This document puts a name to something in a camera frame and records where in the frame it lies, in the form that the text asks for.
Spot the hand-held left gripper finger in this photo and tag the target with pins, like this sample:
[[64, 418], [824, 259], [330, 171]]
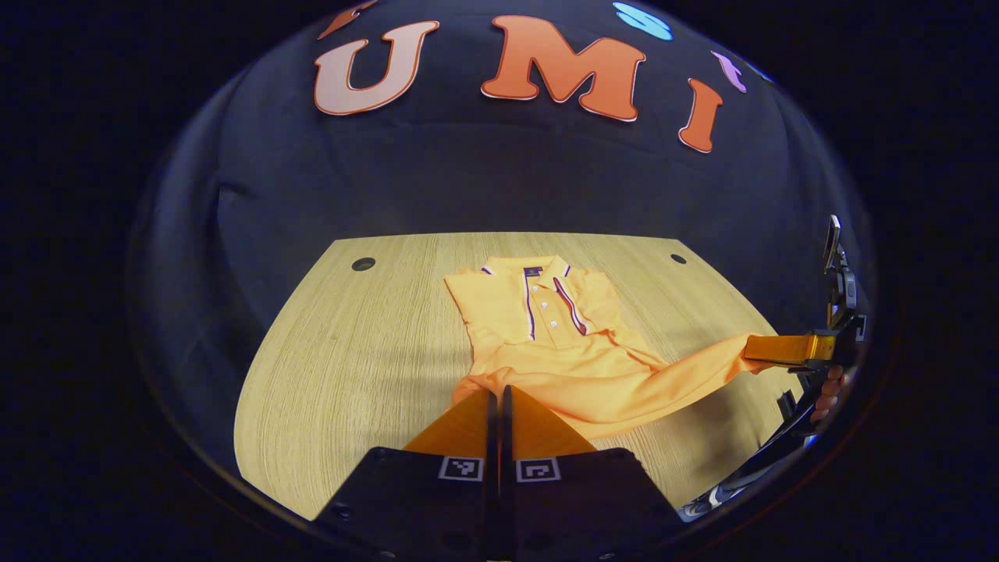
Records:
[[507, 437], [492, 437]]

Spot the orange T-shirt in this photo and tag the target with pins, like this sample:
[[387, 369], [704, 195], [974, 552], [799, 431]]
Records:
[[546, 312]]

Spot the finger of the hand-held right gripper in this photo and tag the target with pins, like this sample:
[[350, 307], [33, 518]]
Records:
[[788, 349]]

